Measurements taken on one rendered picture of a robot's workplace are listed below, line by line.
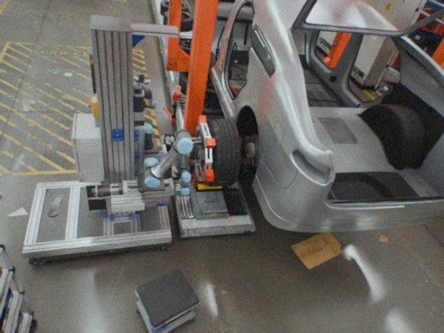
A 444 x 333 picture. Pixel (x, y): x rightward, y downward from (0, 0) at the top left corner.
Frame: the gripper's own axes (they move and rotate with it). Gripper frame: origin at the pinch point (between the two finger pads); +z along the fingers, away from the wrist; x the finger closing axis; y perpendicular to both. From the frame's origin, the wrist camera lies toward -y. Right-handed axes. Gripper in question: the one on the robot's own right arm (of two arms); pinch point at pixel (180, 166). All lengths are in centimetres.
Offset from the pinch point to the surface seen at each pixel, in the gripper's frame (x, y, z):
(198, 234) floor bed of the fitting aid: -23, -78, -20
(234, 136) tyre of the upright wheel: -47, 32, 4
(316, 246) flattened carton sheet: -151, -82, -45
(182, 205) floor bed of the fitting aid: -11, -77, 20
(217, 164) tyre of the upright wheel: -30.4, 13.6, -13.7
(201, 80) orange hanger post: -24, 55, 63
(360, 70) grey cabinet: -422, -52, 344
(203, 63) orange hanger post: -24, 72, 63
